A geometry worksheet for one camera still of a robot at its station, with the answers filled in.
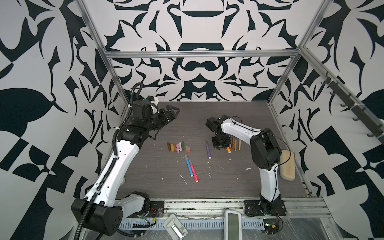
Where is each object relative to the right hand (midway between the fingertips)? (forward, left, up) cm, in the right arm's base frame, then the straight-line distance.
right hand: (220, 147), depth 92 cm
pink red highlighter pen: (-15, +16, -2) cm, 22 cm away
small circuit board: (-39, -19, -5) cm, 44 cm away
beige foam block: (-15, -34, 0) cm, 37 cm away
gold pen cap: (+1, +30, -2) cm, 30 cm away
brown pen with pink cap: (-3, -4, +10) cm, 11 cm away
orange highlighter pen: (-1, -5, -3) cm, 6 cm away
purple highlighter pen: (-1, +7, -3) cm, 8 cm away
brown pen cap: (+2, +32, -2) cm, 32 cm away
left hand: (+3, +24, +31) cm, 40 cm away
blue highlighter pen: (-11, +20, -2) cm, 22 cm away
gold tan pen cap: (+2, +29, -3) cm, 29 cm away
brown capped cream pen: (-13, -3, +27) cm, 30 cm away
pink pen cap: (0, +26, -2) cm, 26 cm away
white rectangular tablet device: (-39, -1, 0) cm, 39 cm away
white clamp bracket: (-40, +25, -1) cm, 47 cm away
